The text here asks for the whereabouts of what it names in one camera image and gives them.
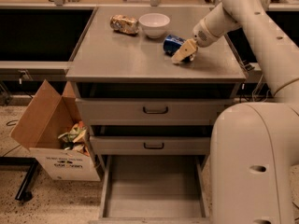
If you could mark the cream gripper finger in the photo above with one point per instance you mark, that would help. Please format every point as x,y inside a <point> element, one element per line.
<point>186,53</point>

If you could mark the blue pepsi can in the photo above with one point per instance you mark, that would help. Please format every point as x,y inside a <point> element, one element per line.
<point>172,43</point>

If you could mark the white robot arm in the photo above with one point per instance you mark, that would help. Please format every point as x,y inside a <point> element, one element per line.
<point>253,145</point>

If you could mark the grey drawer cabinet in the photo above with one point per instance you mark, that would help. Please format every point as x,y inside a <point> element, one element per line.
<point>113,65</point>

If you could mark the grey top drawer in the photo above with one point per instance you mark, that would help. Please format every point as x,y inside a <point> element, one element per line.
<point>149,111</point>

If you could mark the grey drawer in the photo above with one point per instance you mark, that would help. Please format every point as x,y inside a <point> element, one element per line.
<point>149,111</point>
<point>151,140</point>
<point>153,190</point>

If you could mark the grey middle drawer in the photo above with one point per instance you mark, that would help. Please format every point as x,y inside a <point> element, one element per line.
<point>151,140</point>

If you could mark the grey bottom drawer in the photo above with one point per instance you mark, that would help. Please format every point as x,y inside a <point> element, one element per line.
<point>153,190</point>

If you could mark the white ceramic bowl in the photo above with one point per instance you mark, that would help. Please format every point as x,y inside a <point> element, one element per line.
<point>154,25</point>

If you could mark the crumpled gold snack bag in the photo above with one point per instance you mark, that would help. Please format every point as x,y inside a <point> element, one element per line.
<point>124,24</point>

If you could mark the trash in cardboard box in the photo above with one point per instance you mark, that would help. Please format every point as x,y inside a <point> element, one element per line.
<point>75,139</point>

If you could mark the open cardboard box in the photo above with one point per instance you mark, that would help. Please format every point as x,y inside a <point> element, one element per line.
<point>49,118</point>

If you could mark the black metal stand leg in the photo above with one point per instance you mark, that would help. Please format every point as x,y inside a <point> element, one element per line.
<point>23,194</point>

